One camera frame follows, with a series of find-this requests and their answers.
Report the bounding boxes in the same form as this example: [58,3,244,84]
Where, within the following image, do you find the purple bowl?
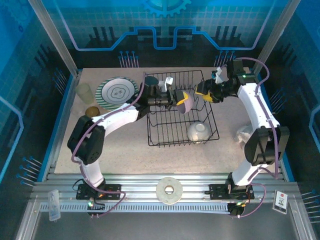
[176,91,195,115]

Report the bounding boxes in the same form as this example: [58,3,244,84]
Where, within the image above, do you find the white bowl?
[187,121,211,145]

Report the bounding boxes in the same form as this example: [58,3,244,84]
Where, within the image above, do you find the black wire dish rack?
[143,69,221,148]

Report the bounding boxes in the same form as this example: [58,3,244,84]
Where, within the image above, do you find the green striped plate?
[94,76,140,111]

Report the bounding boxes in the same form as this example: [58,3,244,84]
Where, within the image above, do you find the brown cup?
[84,106,101,118]

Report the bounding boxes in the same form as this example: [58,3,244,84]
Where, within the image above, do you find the tall translucent green cup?
[75,83,92,105]

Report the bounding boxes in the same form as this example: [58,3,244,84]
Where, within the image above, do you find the white plush toy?
[233,124,253,145]

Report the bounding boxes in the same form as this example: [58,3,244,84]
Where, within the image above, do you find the aluminium base beam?
[32,172,301,202]

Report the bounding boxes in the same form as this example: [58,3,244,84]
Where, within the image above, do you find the white tape roll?
[156,176,183,206]

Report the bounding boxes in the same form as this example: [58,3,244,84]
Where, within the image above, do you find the black power connector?
[228,201,247,219]
[86,197,106,219]

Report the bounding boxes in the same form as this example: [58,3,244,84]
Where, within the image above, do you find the white label card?
[272,189,289,214]

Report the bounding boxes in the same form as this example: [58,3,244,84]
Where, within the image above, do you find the clear plastic bag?
[47,189,62,222]

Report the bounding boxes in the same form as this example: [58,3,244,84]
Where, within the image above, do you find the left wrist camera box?
[158,76,174,93]

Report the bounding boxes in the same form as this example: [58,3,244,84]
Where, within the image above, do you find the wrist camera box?
[211,66,227,85]
[158,76,174,93]

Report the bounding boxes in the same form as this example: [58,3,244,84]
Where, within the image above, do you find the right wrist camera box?
[211,66,227,85]

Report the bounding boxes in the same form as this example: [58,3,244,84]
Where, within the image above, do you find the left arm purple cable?
[71,71,146,218]

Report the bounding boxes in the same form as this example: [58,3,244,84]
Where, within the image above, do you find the aluminium frame post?
[251,0,302,77]
[27,0,82,77]

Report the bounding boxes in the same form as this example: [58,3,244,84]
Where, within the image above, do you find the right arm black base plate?
[208,183,255,201]

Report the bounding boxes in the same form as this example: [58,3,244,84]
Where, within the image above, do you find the aluminium side rail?
[41,71,82,181]
[249,69,288,181]

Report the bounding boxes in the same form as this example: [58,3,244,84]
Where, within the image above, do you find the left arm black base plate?
[76,183,122,201]

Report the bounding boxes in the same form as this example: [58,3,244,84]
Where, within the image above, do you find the slotted cable duct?
[39,202,232,214]

